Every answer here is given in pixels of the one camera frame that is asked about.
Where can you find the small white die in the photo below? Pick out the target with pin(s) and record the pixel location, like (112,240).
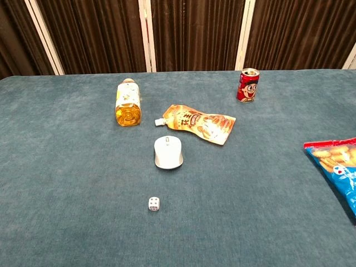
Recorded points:
(153,203)

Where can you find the white computer mouse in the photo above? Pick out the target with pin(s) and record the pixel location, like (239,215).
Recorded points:
(168,153)

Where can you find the orange spout pouch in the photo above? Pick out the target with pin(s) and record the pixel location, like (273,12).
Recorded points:
(203,123)

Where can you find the yellow tea bottle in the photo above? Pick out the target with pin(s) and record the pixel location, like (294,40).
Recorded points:
(128,105)

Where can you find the red cartoon drink can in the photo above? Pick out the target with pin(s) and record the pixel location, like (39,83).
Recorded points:
(248,86)

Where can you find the brown pleated screen panel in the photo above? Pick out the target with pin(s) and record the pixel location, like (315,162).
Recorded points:
(97,33)
(300,33)
(16,36)
(194,33)

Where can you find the blue table cloth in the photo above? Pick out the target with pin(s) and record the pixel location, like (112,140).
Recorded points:
(83,180)

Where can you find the blue cracker snack bag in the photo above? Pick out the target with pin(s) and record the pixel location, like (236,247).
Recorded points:
(338,164)

